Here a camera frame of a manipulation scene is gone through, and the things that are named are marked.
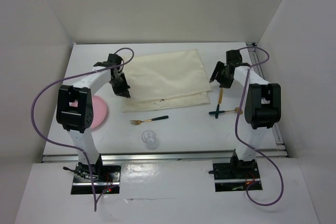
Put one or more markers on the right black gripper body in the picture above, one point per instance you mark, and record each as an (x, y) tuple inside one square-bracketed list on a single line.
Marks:
[(223, 77)]

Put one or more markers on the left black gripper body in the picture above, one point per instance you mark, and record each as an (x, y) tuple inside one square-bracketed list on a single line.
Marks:
[(119, 83)]

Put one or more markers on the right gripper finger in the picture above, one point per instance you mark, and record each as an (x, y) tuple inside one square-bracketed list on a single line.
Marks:
[(217, 73), (226, 85)]

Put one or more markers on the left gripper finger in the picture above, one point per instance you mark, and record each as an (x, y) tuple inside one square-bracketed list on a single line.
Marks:
[(119, 93), (126, 93)]

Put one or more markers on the cream cloth placemat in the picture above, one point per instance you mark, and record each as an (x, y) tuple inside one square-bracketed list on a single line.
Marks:
[(166, 81)]

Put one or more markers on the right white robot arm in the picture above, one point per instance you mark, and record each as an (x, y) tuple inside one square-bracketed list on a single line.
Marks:
[(261, 107)]

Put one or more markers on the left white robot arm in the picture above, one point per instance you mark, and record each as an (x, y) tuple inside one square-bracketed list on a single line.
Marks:
[(75, 109)]

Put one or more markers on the pink plate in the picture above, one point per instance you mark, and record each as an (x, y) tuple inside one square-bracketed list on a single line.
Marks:
[(100, 111)]

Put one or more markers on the clear plastic cup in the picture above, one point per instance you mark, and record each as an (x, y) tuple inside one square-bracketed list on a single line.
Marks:
[(149, 139)]

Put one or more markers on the gold knife green handle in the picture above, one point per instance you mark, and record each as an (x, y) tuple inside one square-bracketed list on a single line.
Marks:
[(219, 102)]

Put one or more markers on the aluminium right side rail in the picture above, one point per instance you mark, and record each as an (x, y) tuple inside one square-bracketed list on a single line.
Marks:
[(272, 143)]

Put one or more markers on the aluminium rail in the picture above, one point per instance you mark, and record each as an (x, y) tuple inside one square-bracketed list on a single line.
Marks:
[(158, 157), (272, 143)]

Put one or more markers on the gold spoon green handle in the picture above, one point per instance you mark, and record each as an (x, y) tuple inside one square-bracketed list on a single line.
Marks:
[(236, 110)]

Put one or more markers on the gold fork green handle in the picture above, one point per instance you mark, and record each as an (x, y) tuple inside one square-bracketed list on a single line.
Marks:
[(138, 122)]

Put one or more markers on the aluminium front rail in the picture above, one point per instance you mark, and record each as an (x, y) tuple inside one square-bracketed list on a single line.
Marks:
[(158, 157)]

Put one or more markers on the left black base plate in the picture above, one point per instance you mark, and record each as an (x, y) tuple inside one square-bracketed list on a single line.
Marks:
[(109, 180)]

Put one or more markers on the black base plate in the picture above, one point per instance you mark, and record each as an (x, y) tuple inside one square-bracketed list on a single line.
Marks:
[(109, 180), (229, 178)]

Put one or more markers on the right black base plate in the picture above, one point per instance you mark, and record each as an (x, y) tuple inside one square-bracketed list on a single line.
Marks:
[(229, 178)]

